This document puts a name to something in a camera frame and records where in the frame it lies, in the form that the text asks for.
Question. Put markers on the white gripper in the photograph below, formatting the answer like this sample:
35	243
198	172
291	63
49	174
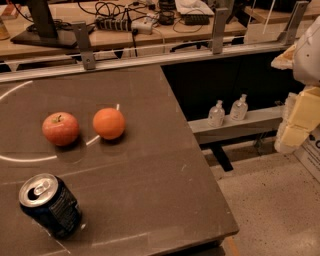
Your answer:
308	56

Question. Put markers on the red apple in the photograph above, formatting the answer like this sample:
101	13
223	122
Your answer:
61	128

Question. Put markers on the grey low shelf beam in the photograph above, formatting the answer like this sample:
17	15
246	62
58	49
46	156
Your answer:
255	122

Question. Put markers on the right clear sanitizer bottle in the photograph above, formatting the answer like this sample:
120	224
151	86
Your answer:
239	108

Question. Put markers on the clear sanitizer bottle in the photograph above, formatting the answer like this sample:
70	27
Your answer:
216	115
239	108

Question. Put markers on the white cardboard box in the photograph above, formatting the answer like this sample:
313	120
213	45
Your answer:
309	153

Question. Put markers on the left clear sanitizer bottle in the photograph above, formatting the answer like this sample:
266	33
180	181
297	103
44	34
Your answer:
216	115

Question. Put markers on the grey power strip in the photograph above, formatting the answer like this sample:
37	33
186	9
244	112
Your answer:
123	25

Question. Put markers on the orange fruit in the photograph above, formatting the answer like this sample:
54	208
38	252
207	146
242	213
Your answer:
109	123

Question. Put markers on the black monitor stand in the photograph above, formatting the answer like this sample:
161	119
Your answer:
45	32

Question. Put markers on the dark blue soda can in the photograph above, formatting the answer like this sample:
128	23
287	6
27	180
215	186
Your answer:
46	199

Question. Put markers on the grey metal rail frame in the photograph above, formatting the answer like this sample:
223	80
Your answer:
152	49

